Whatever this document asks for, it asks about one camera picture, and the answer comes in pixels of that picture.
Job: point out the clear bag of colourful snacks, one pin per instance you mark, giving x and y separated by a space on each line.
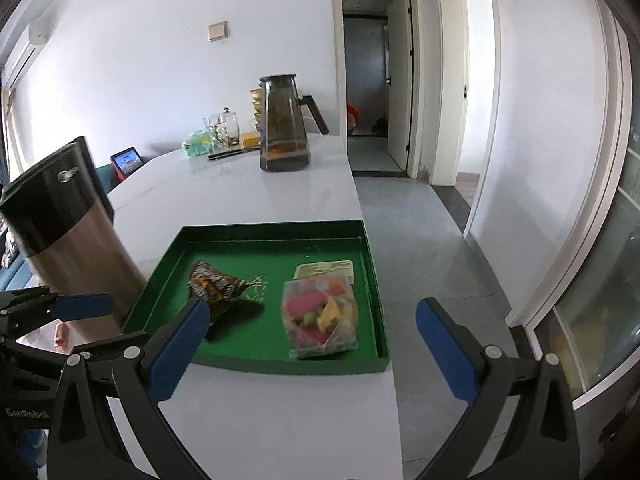
320 310

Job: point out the white door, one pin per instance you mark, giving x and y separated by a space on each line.
400 85

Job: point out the dark shoes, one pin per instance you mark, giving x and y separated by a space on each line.
380 126

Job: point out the yellow orange box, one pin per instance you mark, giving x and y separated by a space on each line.
249 140

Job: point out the glass cup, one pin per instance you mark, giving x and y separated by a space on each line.
211 125

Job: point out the beige wall switch panel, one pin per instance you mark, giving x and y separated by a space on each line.
217 31

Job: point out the green wet wipes pack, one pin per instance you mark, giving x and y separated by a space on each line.
200 142

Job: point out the black tea tray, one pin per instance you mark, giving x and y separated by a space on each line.
230 154

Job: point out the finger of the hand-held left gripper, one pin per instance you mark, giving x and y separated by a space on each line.
30 352
82 306

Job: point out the green tray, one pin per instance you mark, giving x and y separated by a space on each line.
260 255

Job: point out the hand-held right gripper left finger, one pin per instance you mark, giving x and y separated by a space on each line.
180 345

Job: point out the red round object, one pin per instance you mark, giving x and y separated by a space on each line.
352 114

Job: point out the glass jar with lid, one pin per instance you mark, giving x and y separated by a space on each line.
229 127

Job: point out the gold brown snack bag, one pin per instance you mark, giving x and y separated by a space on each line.
220 285

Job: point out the stack of gold bowls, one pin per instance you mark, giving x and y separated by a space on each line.
257 105

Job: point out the glass door cabinet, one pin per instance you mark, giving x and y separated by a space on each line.
600 285

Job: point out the grey entrance door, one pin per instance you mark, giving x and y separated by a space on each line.
365 70

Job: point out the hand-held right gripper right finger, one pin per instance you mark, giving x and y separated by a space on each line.
445 355

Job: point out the red smart display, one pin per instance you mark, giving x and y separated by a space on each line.
126 162

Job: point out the white air conditioner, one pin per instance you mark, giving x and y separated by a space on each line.
30 42

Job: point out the dark glass pitcher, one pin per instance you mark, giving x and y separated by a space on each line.
282 130

